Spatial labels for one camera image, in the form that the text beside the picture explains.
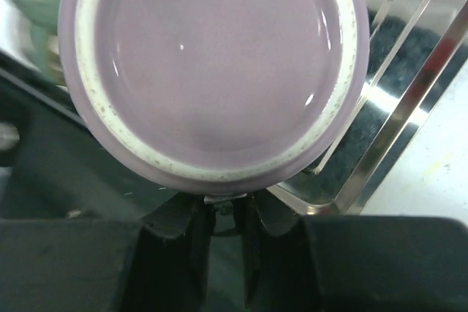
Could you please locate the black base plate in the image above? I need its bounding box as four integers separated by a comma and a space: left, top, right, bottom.
1, 55, 241, 311

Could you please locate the lilac mug black handle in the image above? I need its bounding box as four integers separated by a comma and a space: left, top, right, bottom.
58, 0, 369, 196

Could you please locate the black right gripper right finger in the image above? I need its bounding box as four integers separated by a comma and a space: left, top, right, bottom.
233, 191, 467, 311

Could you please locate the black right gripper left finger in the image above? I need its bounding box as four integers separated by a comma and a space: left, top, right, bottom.
1, 194, 212, 311

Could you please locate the shiny steel tray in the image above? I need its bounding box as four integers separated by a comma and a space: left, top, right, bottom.
270, 0, 467, 215

